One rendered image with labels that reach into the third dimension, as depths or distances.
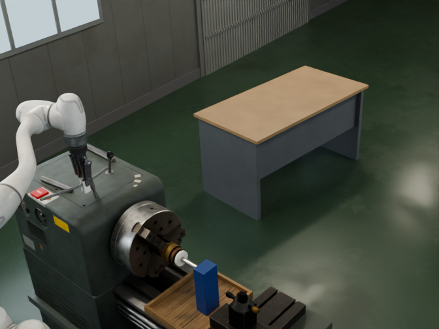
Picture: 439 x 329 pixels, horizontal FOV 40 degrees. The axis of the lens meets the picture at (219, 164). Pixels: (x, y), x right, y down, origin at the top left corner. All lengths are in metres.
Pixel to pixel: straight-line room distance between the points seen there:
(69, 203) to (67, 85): 3.17
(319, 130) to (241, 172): 0.78
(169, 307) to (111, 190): 0.57
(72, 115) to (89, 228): 0.48
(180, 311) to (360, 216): 2.37
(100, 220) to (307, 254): 2.02
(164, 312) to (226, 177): 2.19
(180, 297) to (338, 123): 2.75
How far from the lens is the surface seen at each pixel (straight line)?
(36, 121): 2.47
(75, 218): 2.57
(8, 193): 2.12
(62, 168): 2.95
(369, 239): 4.44
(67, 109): 2.41
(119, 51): 6.12
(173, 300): 2.64
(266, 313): 2.43
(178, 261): 2.52
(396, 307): 3.94
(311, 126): 4.71
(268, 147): 4.38
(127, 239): 2.53
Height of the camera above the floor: 2.68
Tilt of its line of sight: 30 degrees down
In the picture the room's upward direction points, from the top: 3 degrees counter-clockwise
